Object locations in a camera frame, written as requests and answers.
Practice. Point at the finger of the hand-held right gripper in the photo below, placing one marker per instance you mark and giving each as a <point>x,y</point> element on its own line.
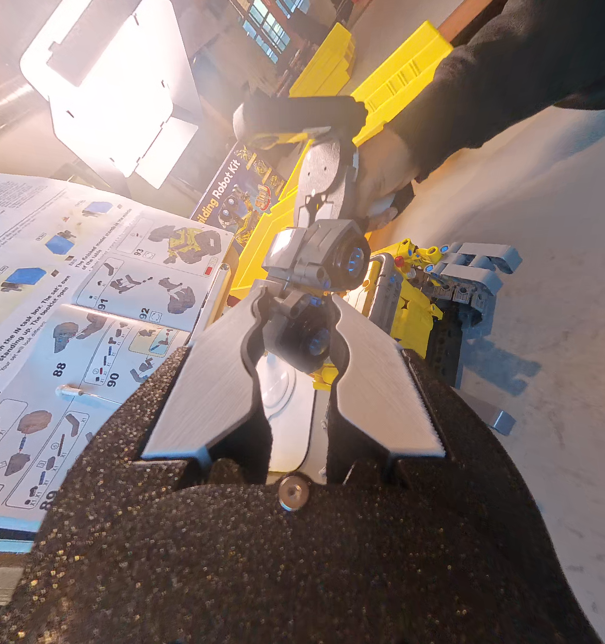
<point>322,181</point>

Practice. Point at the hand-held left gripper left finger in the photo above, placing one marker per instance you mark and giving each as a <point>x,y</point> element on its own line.
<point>207,403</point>

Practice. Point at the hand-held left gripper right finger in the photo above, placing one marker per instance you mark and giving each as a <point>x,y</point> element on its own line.
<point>388,403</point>

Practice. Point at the yellow tracked toy robot body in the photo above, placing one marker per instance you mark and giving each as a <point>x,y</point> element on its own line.
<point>423,302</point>

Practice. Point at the person's right hand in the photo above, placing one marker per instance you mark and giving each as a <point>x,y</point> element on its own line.
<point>383,176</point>

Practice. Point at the yellow plastic bin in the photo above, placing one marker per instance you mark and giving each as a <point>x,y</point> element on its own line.
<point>262,242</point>
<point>398,75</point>
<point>322,60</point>

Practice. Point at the robot kit box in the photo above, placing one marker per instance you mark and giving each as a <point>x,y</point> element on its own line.
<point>237,196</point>

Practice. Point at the small grey building piece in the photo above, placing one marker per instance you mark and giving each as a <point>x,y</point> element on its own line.
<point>500,421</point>

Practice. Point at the building instruction booklet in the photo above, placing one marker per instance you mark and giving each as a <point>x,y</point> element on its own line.
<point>71,322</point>

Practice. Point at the bright ceiling light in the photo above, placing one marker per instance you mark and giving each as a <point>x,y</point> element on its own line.
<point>121,81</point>

